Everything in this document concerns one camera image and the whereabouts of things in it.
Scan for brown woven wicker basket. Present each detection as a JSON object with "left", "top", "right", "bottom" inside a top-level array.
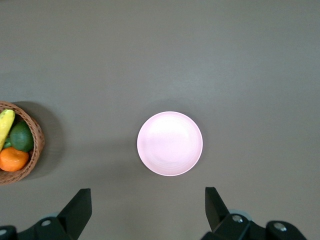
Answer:
[{"left": 0, "top": 100, "right": 46, "bottom": 186}]

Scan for orange mandarin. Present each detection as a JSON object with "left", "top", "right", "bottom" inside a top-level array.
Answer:
[{"left": 0, "top": 146, "right": 30, "bottom": 172}]

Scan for pink round plate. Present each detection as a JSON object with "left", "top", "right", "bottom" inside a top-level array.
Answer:
[{"left": 136, "top": 111, "right": 204, "bottom": 177}]

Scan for dark green avocado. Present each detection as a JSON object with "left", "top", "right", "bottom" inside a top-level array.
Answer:
[{"left": 9, "top": 120, "right": 34, "bottom": 153}]

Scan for yellow banana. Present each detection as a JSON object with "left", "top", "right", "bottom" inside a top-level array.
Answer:
[{"left": 0, "top": 109, "right": 16, "bottom": 152}]

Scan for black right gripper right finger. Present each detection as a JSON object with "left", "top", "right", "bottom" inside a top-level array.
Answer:
[{"left": 201, "top": 186, "right": 307, "bottom": 240}]

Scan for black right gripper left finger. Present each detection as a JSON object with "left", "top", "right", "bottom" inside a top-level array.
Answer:
[{"left": 0, "top": 188, "right": 92, "bottom": 240}]

